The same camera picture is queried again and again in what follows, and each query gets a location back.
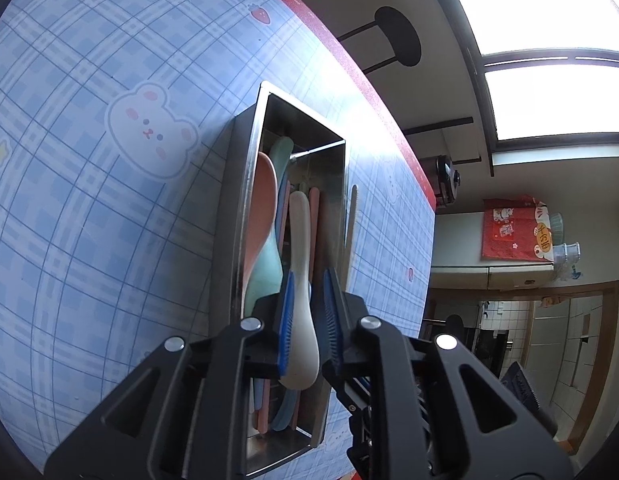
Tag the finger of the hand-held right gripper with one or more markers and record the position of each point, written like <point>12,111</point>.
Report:
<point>357,410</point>
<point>527,387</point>

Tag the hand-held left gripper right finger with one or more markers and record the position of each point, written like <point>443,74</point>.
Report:
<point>332,320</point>

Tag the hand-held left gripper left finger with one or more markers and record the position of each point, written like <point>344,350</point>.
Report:
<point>287,325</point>

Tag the green spoon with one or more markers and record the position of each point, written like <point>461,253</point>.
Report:
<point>267,280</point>

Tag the white spoon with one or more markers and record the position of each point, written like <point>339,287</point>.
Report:
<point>302,260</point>

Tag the pink chopstick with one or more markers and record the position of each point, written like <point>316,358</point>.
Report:
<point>314,225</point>

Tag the white chopstick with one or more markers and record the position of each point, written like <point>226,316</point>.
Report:
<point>351,220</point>

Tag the metal utensil tray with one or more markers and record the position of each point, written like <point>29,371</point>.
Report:
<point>334,210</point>

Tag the pink spoon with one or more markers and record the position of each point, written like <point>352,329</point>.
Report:
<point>263,185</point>

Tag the blue spoon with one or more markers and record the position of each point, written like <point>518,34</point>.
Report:
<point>282,152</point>

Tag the black chair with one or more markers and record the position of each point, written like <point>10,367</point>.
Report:
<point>454,322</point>

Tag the clear plastic containers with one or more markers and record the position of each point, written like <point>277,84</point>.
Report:
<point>564,252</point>

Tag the white refrigerator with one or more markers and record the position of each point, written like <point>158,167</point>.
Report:
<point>459,237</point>

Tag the red printed cloth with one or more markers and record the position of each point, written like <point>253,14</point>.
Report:
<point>509,230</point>

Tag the black pressure cooker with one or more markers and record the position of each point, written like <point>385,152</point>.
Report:
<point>442,185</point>

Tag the black metal rack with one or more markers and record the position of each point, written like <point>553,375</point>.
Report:
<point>439,125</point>

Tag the blue plaid table mat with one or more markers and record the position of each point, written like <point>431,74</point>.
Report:
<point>89,210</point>

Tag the black framed window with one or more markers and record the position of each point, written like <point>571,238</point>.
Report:
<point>554,105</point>

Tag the black round stool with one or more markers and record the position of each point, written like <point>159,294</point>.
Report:
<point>399,35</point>

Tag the wooden door frame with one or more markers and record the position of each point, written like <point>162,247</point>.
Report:
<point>579,290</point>

